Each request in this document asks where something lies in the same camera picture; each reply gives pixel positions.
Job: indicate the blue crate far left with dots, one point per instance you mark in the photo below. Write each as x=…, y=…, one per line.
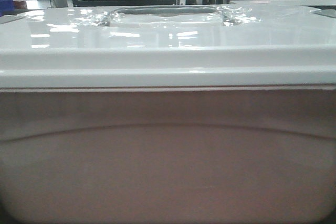
x=6, y=6

